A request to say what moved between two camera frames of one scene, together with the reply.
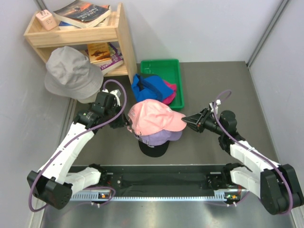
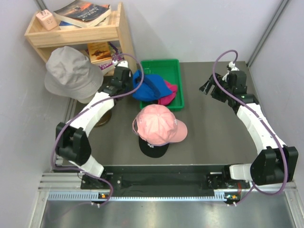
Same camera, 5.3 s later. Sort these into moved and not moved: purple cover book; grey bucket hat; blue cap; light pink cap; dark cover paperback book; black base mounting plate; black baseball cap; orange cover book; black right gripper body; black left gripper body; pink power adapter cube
Moved: black right gripper body; black left gripper body; light pink cap
Not moved: grey bucket hat; pink power adapter cube; black baseball cap; orange cover book; purple cover book; black base mounting plate; blue cap; dark cover paperback book
